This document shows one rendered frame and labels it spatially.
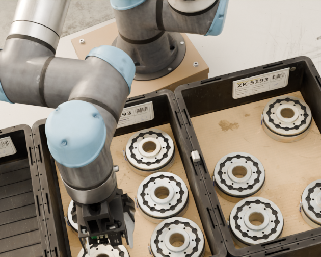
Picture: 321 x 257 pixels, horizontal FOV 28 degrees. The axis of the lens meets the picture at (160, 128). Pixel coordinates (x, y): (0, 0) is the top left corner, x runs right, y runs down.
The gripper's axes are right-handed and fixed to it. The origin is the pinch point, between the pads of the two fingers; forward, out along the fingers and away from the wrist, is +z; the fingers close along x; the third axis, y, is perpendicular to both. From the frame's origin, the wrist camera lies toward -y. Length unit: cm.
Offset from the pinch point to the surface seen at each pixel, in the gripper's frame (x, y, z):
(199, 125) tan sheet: 20.5, -29.1, 13.8
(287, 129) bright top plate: 37.9, -22.4, 11.0
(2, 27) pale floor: -47, -158, 97
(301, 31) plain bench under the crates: 54, -63, 27
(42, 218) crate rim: -12.6, -7.1, 3.9
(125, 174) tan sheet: 3.2, -19.8, 13.8
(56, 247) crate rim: -10.3, -0.9, 4.1
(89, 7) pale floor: -8, -161, 97
